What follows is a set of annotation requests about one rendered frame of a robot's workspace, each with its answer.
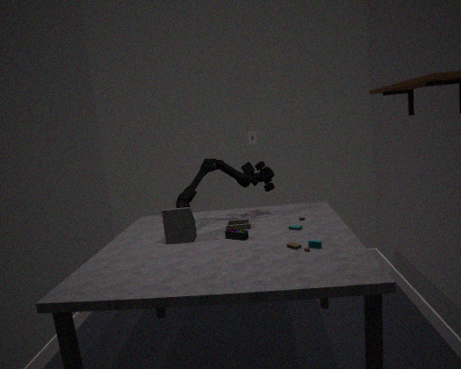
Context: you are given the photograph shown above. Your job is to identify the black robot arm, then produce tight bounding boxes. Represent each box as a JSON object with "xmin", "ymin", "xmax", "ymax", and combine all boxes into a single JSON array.
[{"xmin": 176, "ymin": 159, "xmax": 274, "ymax": 208}]

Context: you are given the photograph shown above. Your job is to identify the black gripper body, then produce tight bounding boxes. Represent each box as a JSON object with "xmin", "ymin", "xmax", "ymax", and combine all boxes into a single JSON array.
[{"xmin": 256, "ymin": 162, "xmax": 275, "ymax": 192}]

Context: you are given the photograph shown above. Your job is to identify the beige shallow tray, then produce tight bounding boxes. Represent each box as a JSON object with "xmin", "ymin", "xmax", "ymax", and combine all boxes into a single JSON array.
[{"xmin": 227, "ymin": 219, "xmax": 250, "ymax": 230}]

